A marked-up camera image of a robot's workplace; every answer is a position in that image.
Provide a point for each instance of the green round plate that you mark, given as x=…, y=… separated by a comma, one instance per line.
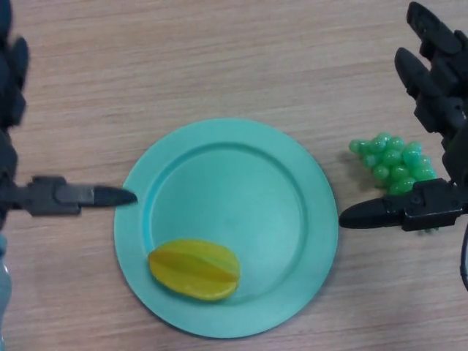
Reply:
x=234, y=201

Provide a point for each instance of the yellow starfruit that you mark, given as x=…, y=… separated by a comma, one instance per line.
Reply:
x=194, y=270

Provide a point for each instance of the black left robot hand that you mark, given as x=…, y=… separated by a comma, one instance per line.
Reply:
x=7, y=91

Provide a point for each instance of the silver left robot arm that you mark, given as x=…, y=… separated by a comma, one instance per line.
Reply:
x=4, y=292

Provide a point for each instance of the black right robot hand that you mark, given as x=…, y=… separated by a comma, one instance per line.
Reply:
x=440, y=91

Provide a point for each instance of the green grape bunch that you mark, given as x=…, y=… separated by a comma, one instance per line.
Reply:
x=395, y=164

